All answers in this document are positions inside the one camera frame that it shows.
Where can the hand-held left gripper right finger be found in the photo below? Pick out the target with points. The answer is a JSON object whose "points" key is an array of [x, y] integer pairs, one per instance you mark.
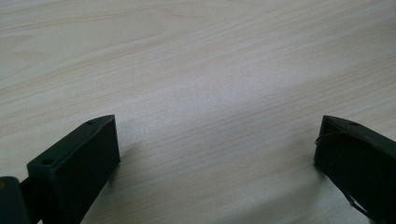
{"points": [[358, 158]]}

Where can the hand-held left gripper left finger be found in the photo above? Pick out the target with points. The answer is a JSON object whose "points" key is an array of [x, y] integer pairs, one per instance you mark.
{"points": [[74, 161]]}

